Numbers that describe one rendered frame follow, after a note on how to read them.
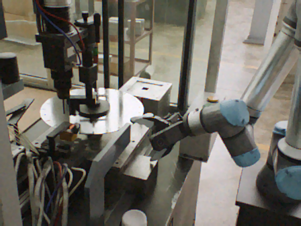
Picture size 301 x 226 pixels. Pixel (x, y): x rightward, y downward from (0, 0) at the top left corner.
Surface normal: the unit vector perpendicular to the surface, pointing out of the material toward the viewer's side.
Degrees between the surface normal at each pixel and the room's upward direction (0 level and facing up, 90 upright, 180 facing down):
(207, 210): 0
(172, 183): 0
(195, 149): 90
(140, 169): 0
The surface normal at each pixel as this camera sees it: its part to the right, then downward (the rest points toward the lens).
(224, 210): 0.04, -0.88
